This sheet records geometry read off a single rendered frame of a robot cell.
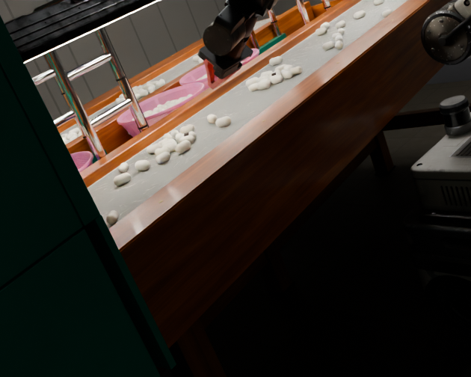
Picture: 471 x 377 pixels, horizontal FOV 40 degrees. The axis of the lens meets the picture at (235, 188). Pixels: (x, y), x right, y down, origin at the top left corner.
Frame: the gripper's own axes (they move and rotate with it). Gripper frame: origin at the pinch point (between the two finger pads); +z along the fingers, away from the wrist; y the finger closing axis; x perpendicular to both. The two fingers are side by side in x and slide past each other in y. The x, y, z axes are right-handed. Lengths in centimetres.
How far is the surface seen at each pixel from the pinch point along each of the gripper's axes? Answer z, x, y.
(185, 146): 13.5, 2.3, 5.5
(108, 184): 24.1, -4.9, 18.7
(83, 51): 138, -120, -109
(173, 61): 79, -55, -83
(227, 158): -3.9, 15.5, 16.6
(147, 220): -3.4, 15.3, 37.4
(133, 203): 10.3, 6.9, 27.5
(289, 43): 27, -11, -67
